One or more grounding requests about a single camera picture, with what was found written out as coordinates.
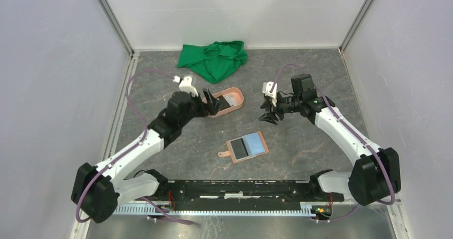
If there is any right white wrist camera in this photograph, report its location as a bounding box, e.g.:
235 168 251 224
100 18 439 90
262 81 277 107

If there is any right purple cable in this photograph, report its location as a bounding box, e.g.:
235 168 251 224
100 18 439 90
270 64 396 224

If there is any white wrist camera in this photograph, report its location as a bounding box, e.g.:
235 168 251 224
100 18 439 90
173 75 199 97
262 81 277 107

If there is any black card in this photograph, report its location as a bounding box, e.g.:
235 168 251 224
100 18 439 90
230 138 249 160
217 96 231 111

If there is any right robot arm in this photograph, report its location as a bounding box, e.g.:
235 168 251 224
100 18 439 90
259 74 401 206

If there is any pink oval tray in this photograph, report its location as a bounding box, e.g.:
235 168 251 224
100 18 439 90
208 87 244 118

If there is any white magstripe card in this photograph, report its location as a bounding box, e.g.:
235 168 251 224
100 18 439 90
223 94 237 106

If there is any brown leather card holder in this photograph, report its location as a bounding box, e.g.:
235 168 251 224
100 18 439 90
217 131 269 163

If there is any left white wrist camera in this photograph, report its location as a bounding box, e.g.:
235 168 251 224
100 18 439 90
173 75 199 97

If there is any green cloth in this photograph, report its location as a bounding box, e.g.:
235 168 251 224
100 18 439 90
177 41 248 84

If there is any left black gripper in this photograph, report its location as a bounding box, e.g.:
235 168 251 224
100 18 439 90
179 88 223 127

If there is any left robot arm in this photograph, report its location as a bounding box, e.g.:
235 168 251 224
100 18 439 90
71 89 220 223

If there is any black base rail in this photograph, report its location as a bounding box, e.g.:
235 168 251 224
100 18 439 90
148 180 345 211

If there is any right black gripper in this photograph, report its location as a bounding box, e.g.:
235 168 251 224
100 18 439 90
258 91 301 126

